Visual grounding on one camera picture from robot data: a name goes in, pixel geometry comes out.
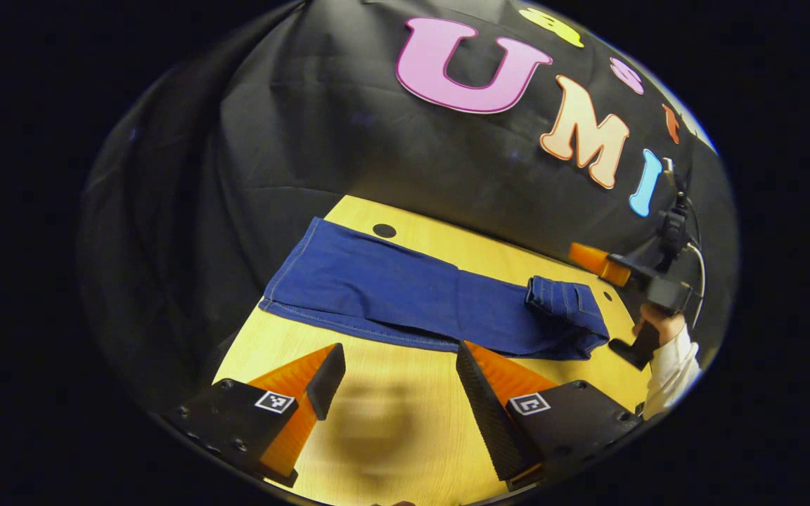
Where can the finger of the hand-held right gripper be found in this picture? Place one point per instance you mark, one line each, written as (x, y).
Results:
(591, 260)

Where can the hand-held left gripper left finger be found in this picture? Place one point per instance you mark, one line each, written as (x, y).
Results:
(326, 379)

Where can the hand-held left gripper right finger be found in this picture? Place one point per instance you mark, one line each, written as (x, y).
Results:
(489, 414)

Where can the blue jeans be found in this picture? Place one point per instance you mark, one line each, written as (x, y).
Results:
(391, 288)

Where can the black backdrop cloth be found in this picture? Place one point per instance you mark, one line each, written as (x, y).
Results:
(306, 140)

